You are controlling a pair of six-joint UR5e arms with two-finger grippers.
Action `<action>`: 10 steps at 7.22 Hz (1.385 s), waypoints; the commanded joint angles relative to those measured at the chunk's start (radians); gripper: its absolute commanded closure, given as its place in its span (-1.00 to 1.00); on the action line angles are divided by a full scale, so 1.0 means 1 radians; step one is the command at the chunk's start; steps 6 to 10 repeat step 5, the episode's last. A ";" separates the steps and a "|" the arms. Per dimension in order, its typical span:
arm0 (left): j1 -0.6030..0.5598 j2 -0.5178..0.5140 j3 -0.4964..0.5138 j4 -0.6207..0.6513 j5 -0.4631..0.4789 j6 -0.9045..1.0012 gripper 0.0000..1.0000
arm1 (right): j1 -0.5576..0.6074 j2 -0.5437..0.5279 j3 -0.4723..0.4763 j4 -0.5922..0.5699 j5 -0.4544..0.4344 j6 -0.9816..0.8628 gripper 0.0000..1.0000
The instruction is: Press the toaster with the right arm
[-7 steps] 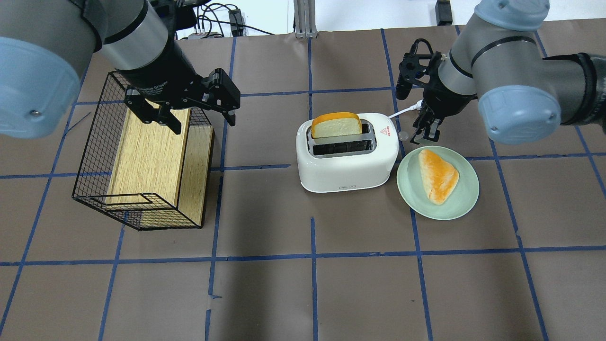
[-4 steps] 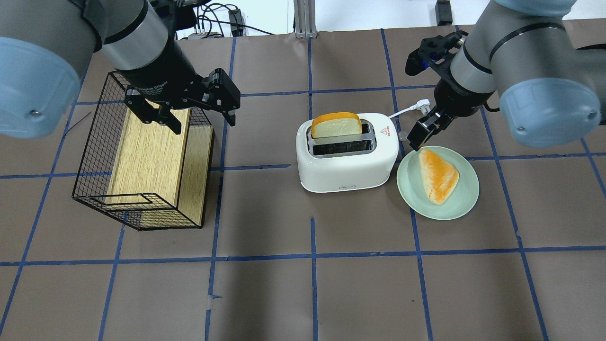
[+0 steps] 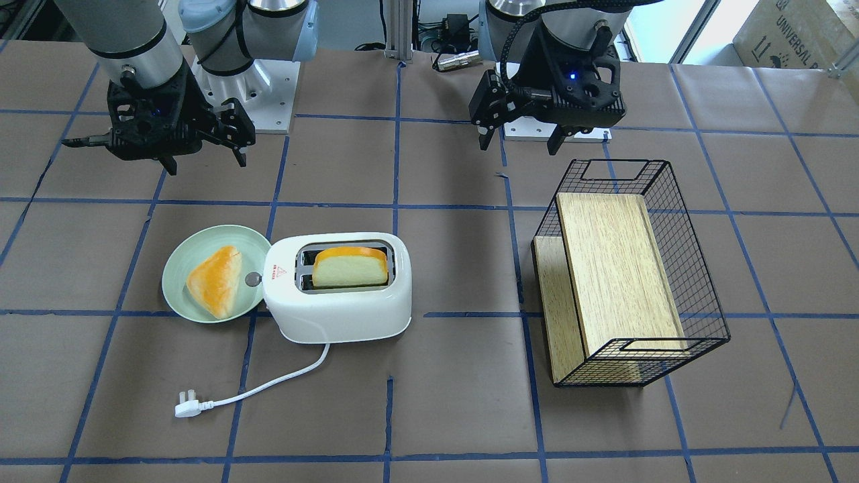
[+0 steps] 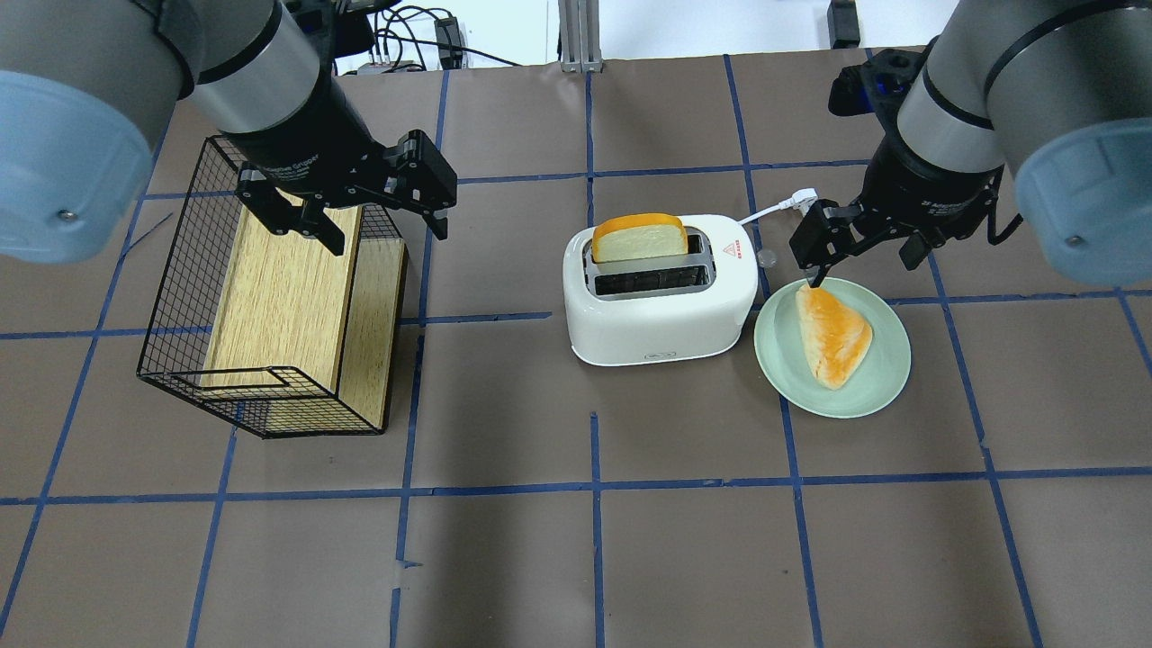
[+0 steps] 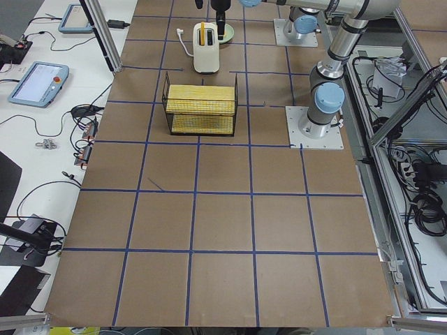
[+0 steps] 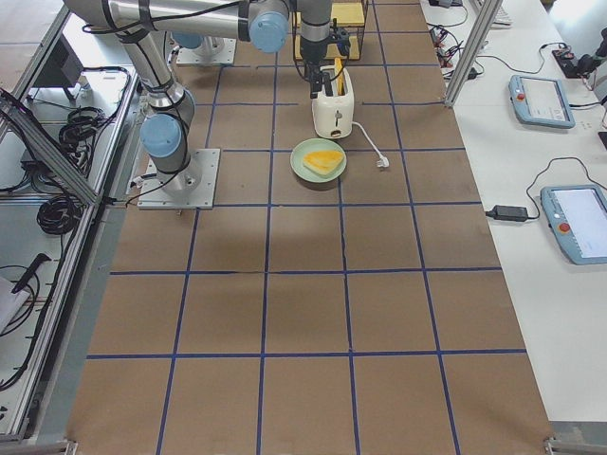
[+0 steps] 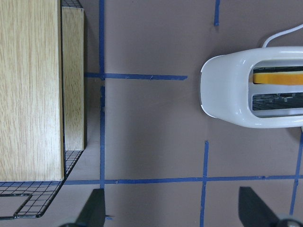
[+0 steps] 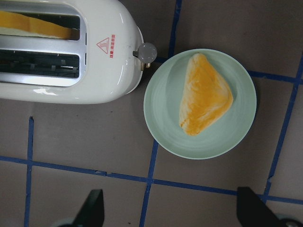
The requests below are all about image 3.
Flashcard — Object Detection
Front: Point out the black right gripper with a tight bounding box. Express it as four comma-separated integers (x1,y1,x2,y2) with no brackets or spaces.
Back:
107,62,256,176

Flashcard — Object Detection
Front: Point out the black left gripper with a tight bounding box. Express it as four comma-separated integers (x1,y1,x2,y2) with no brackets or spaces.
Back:
468,25,626,156

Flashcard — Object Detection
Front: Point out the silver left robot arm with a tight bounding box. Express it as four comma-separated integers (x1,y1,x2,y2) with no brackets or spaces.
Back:
468,1,639,155

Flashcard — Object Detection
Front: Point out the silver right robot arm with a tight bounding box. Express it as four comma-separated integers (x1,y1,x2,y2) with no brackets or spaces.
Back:
57,1,319,175

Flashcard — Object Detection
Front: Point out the bread slice in toaster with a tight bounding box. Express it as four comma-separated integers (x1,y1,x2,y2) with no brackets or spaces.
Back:
311,246,389,288

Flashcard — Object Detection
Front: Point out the white two-slot toaster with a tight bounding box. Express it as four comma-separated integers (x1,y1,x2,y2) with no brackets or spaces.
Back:
262,232,412,343

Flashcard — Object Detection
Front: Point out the silver cylindrical connector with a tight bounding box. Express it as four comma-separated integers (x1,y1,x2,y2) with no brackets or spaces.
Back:
433,51,484,72

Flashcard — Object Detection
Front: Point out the light green plate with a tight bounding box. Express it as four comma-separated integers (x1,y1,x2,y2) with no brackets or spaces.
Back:
161,224,271,323

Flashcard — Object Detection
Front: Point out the black power adapter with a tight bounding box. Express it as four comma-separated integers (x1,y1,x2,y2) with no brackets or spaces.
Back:
441,13,470,44

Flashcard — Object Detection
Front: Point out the triangular bread on plate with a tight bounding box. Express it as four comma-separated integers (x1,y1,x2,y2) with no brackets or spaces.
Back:
185,245,243,320

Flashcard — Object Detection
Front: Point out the upper wooden shelf board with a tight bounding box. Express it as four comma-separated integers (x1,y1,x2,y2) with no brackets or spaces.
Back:
555,193,689,360

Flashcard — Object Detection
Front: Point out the wooden shelf board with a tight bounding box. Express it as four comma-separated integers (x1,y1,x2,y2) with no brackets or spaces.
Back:
555,193,689,360
533,236,662,385

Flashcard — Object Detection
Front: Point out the lower wooden shelf board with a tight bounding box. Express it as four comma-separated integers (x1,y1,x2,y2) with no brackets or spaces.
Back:
533,236,662,385

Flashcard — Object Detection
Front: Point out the cardboard box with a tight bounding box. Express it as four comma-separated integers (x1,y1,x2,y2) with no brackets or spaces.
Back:
733,1,858,68

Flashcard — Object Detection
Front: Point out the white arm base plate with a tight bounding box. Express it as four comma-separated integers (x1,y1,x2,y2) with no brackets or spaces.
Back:
191,59,303,135
503,121,612,143

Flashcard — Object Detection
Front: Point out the aluminium frame post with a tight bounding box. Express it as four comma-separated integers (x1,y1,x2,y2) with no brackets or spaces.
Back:
383,1,418,64

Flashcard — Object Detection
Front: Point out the black wire basket shelf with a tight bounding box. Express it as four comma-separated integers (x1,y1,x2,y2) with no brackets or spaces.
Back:
532,159,731,387

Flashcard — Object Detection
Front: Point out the white toaster power cord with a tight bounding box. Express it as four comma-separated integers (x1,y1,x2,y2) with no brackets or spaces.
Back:
174,343,331,419

